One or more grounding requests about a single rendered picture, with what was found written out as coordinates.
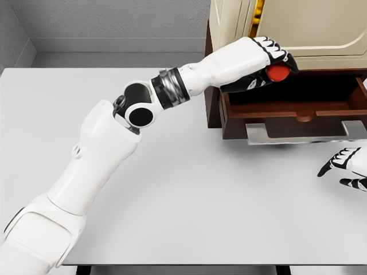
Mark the brown drawer with silver handle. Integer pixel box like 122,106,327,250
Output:
219,74,367,147

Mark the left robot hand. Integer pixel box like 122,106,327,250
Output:
212,36,299,94

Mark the red round switch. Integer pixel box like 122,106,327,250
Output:
266,64,291,83

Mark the cream cabinet with brown base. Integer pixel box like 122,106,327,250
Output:
204,0,367,129

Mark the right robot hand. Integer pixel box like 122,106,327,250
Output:
317,147,367,193

